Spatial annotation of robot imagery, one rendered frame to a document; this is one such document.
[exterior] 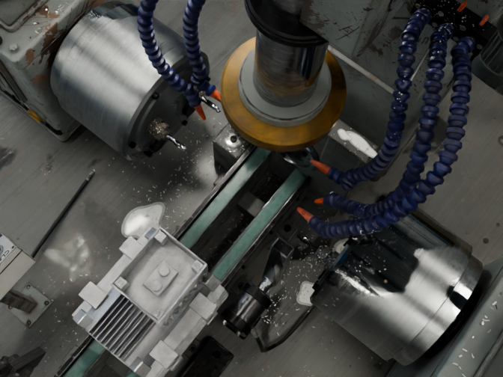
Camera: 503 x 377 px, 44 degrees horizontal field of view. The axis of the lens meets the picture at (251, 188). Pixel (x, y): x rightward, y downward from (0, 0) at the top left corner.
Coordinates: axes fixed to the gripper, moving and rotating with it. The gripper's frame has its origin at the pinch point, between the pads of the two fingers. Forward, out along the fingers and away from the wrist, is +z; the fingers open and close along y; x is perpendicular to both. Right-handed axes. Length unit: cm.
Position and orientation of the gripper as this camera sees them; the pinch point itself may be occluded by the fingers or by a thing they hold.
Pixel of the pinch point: (23, 364)
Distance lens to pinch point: 99.0
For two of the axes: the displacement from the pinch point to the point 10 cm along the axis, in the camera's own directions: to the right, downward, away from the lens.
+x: -5.7, 7.9, 2.5
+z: 2.8, -1.0, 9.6
